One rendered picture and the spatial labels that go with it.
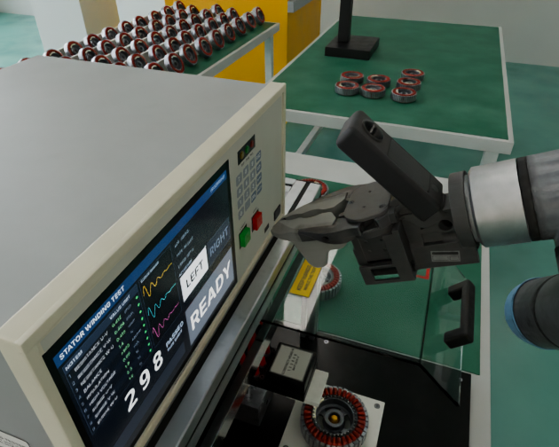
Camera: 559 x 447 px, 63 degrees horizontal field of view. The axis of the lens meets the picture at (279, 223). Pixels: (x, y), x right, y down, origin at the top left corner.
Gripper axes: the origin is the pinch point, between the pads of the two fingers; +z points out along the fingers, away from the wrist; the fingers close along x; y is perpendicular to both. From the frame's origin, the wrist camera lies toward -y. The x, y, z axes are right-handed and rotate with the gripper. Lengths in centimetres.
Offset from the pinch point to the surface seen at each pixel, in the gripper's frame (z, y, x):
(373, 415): 5.1, 45.1, 8.0
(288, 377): 11.3, 26.9, 0.9
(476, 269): -9, 55, 58
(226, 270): 5.9, 1.9, -5.0
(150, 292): 2.2, -5.9, -17.9
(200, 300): 5.4, 0.9, -11.1
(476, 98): -7, 54, 179
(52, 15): 292, -76, 276
